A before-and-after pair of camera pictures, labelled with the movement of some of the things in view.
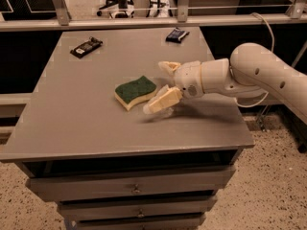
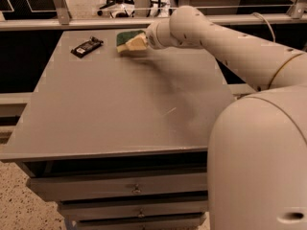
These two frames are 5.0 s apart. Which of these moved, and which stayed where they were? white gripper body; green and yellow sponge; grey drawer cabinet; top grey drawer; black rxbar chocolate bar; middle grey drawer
Moved: white gripper body; green and yellow sponge
Stayed: grey drawer cabinet; top grey drawer; middle grey drawer; black rxbar chocolate bar
